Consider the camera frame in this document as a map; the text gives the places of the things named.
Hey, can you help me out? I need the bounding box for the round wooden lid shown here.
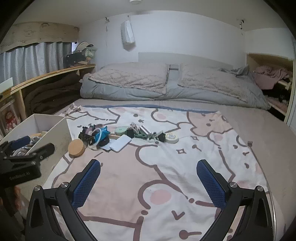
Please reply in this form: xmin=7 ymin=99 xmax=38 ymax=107
xmin=68 ymin=139 xmax=85 ymax=158

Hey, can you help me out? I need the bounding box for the crocheted blue brown yarn piece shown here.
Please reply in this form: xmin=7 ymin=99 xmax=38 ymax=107
xmin=78 ymin=125 xmax=96 ymax=145

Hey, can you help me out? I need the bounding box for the white plastic ring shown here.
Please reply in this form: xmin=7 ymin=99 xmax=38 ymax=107
xmin=89 ymin=128 xmax=105 ymax=150

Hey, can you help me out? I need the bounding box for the black round tin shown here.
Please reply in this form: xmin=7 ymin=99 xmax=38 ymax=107
xmin=98 ymin=136 xmax=110 ymax=147

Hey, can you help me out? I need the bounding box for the white plastic case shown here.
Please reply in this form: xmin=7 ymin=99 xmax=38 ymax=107
xmin=110 ymin=135 xmax=132 ymax=153

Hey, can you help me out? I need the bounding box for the white round tape measure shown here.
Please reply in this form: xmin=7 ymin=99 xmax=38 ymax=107
xmin=165 ymin=133 xmax=179 ymax=144

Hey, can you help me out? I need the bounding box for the white cardboard shoe box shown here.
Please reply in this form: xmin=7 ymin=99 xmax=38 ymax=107
xmin=1 ymin=114 xmax=72 ymax=178

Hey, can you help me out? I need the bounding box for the wooden shelf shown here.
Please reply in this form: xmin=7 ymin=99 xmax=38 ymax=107
xmin=1 ymin=64 xmax=95 ymax=138

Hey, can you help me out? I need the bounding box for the dark brown folded blanket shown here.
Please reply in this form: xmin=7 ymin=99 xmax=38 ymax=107
xmin=24 ymin=73 xmax=82 ymax=116

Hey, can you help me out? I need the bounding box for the blue foil packet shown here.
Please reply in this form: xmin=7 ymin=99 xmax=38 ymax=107
xmin=98 ymin=126 xmax=110 ymax=140

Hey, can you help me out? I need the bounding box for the grey duvet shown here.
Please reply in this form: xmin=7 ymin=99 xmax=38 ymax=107
xmin=80 ymin=64 xmax=270 ymax=110

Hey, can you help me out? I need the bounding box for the mint green round case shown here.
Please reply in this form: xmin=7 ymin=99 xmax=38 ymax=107
xmin=114 ymin=126 xmax=129 ymax=136

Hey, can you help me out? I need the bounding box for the grey curtain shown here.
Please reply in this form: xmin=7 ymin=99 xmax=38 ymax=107
xmin=1 ymin=42 xmax=72 ymax=85

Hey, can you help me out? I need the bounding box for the cartoon print blanket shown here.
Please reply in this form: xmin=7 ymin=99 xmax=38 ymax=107
xmin=44 ymin=106 xmax=269 ymax=240

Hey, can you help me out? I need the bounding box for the green plastic clip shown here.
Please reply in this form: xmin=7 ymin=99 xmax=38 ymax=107
xmin=134 ymin=132 xmax=160 ymax=140

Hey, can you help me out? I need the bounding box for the white cap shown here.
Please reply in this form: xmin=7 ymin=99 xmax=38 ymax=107
xmin=75 ymin=41 xmax=94 ymax=51

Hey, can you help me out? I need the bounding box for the black small box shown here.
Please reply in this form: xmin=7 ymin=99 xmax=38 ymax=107
xmin=157 ymin=133 xmax=166 ymax=142

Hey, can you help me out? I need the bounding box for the left beige quilted pillow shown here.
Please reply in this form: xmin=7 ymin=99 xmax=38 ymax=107
xmin=89 ymin=62 xmax=169 ymax=94

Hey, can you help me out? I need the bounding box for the beige quilted pillow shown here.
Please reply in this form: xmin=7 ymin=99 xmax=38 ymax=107
xmin=178 ymin=64 xmax=265 ymax=103
xmin=89 ymin=62 xmax=169 ymax=94

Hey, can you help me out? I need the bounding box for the right beige quilted pillow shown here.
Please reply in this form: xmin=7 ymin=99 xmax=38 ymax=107
xmin=178 ymin=64 xmax=265 ymax=103

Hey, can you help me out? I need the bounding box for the pink clothes pile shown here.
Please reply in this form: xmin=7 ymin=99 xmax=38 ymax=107
xmin=253 ymin=66 xmax=292 ymax=90

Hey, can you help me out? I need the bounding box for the white hanging pouch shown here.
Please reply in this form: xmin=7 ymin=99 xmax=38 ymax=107
xmin=120 ymin=20 xmax=135 ymax=45

